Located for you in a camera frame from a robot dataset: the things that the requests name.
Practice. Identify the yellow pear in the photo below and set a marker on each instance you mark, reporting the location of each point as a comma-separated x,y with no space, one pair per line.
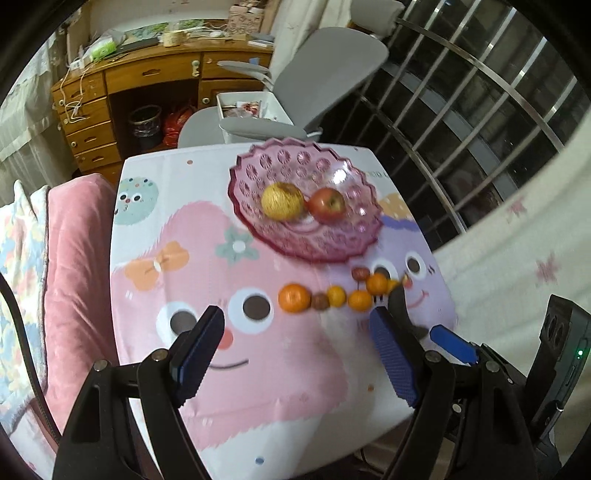
282,202

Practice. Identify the small orange kumquat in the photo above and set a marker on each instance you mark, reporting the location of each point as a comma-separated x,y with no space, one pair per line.
377,284

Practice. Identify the large orange mandarin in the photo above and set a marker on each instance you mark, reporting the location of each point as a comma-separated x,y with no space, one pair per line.
294,298

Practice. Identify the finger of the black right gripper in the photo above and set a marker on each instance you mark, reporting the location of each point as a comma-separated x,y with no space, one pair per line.
453,344

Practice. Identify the white storage box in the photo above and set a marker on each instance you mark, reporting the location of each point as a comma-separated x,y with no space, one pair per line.
250,116

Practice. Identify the floral quilt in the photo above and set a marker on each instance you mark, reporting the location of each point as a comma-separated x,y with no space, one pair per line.
24,265

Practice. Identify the small orange mandarin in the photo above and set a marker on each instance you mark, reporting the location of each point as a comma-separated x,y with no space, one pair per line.
392,283

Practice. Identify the red yellow apple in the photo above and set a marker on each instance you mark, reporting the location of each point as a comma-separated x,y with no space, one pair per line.
327,206

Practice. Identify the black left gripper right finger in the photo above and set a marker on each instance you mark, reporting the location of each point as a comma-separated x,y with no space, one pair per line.
473,406

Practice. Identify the black trash bin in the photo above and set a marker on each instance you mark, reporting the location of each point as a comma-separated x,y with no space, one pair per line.
145,124

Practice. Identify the small yellow kumquat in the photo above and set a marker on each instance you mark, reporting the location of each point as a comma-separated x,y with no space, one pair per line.
336,296

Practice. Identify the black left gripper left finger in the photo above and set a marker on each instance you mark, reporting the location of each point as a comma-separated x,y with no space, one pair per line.
98,443

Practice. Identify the white bed sheet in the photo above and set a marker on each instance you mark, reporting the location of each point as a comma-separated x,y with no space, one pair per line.
502,272

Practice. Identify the white lace curtain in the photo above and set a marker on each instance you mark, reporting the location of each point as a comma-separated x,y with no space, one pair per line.
33,147

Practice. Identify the grey office chair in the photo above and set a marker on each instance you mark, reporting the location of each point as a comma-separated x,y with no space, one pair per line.
330,64

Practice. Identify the brown lychee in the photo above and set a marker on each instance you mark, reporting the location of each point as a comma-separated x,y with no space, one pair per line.
320,301

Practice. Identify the pink glass fruit plate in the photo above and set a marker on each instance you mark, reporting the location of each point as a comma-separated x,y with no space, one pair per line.
305,201

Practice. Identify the cartoon printed cloth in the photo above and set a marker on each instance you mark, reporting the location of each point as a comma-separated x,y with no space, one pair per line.
286,393

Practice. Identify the red plastic bag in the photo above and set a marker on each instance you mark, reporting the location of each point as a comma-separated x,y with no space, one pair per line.
174,123

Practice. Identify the metal window railing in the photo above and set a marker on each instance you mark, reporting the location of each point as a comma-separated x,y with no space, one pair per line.
472,102

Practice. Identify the wooden desk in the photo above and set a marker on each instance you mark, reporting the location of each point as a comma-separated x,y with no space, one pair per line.
98,106

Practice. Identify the dark overripe banana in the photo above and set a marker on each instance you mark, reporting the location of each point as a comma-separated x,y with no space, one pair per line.
397,307

